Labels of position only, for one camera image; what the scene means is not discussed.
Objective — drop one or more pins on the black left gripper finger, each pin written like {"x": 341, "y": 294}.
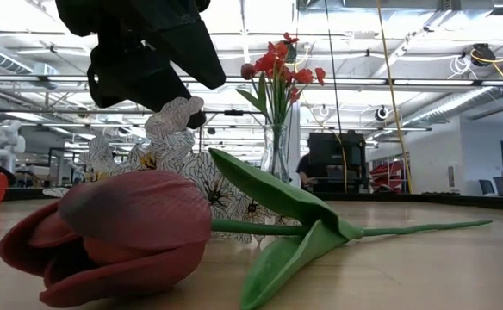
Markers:
{"x": 139, "y": 77}
{"x": 195, "y": 56}

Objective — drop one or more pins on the bright red artificial tulip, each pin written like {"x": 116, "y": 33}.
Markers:
{"x": 247, "y": 71}

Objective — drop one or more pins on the white artificial flower bunch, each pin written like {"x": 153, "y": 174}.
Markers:
{"x": 172, "y": 125}

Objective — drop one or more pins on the dark red artificial tulip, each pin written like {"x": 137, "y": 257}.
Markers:
{"x": 126, "y": 224}

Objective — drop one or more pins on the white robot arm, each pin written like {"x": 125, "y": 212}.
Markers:
{"x": 7, "y": 142}

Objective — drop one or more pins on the clear glass vase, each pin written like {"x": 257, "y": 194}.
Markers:
{"x": 277, "y": 150}

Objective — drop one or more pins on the white column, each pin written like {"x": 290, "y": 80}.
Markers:
{"x": 294, "y": 142}

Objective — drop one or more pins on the person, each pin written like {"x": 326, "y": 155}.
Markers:
{"x": 305, "y": 170}

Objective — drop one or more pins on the black monitor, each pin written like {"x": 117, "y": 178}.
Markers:
{"x": 337, "y": 150}

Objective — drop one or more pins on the red shelf cart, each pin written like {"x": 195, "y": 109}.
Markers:
{"x": 387, "y": 176}

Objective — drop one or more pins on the black framed enclosure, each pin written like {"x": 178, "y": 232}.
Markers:
{"x": 50, "y": 168}

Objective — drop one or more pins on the black aluminium table frame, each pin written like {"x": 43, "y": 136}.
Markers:
{"x": 406, "y": 199}

